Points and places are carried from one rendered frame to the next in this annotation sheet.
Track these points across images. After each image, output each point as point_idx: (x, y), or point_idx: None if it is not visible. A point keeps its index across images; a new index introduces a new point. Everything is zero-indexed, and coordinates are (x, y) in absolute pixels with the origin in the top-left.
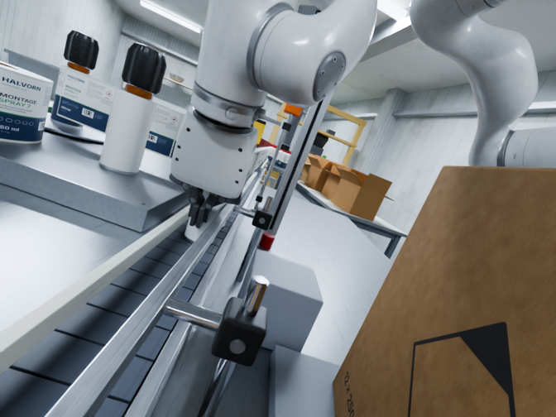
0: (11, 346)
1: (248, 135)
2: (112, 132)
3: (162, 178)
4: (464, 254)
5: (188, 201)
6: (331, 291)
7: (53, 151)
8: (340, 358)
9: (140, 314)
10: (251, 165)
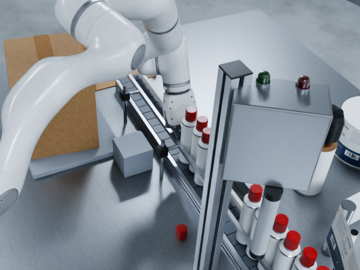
0: (155, 92)
1: (164, 92)
2: None
3: (297, 210)
4: None
5: None
6: (111, 220)
7: None
8: (96, 170)
9: (137, 85)
10: (165, 110)
